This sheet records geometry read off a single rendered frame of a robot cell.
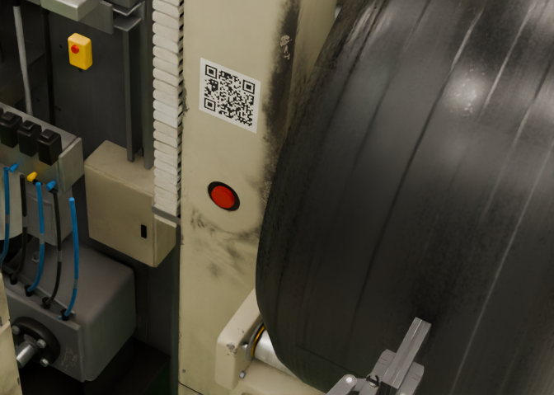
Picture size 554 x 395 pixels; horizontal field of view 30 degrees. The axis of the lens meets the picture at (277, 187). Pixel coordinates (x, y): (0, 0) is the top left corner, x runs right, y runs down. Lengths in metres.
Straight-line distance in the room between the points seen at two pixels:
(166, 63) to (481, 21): 0.43
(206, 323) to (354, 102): 0.64
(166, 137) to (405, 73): 0.46
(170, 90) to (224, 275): 0.28
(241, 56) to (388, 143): 0.28
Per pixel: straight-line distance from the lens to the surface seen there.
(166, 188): 1.32
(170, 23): 1.15
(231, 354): 1.26
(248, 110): 1.14
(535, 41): 0.89
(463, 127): 0.86
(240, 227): 1.28
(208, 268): 1.37
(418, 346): 0.88
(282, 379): 1.33
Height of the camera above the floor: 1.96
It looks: 45 degrees down
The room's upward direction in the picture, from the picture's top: 6 degrees clockwise
